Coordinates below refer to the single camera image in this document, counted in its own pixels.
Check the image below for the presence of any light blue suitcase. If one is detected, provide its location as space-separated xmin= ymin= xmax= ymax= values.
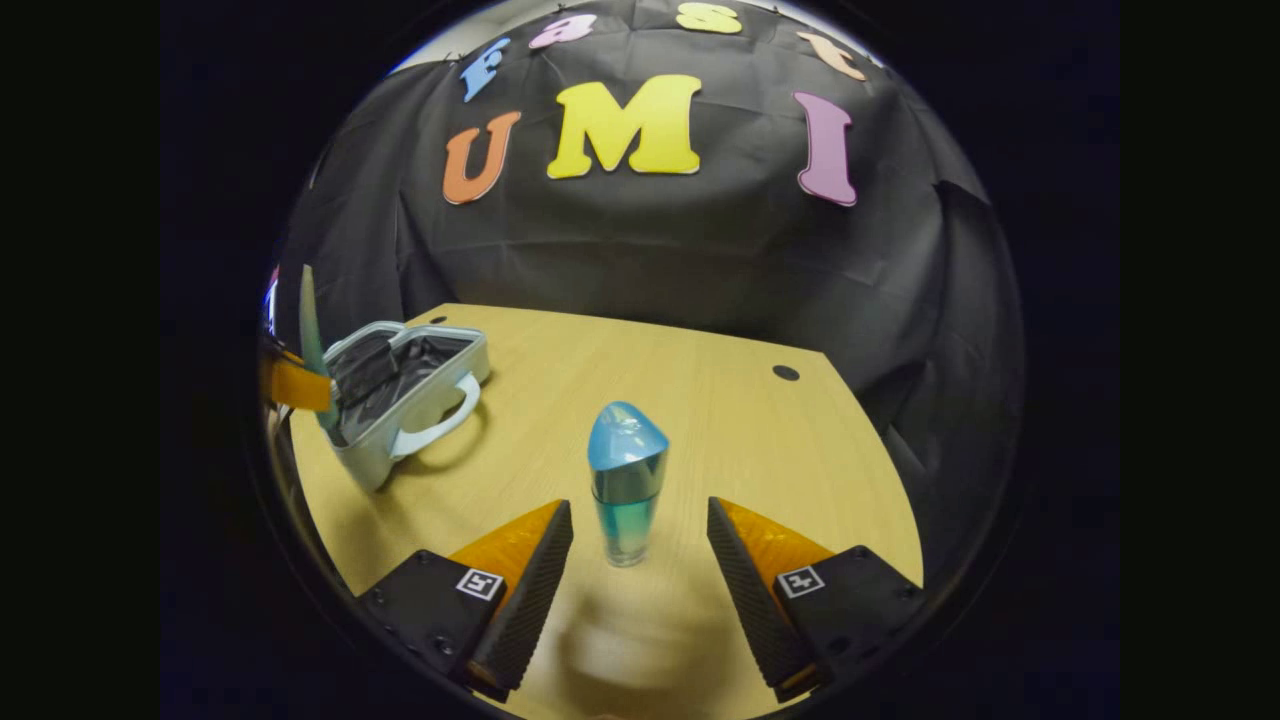
xmin=318 ymin=320 xmax=493 ymax=493

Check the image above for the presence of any blue capped gradient bottle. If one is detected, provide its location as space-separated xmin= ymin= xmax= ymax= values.
xmin=586 ymin=401 xmax=671 ymax=569

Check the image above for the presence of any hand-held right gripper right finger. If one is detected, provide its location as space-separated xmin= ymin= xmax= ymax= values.
xmin=706 ymin=496 xmax=926 ymax=704

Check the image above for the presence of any black backdrop cloth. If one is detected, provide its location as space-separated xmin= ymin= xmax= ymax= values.
xmin=268 ymin=0 xmax=1026 ymax=591

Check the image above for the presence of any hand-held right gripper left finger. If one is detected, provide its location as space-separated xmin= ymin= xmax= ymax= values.
xmin=357 ymin=499 xmax=576 ymax=704

